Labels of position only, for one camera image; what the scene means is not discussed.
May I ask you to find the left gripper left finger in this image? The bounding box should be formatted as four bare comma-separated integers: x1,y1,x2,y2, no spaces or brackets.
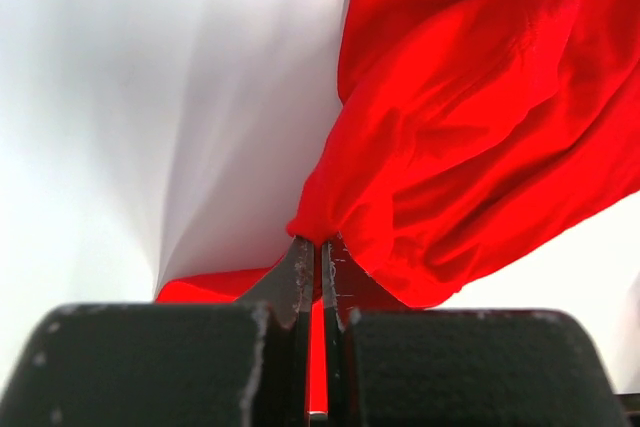
1,238,314,427

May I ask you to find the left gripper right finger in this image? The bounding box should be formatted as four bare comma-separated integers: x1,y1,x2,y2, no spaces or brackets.
322,239,628,426

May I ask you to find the red t-shirt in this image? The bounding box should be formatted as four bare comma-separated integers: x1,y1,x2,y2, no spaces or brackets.
154,0,639,393

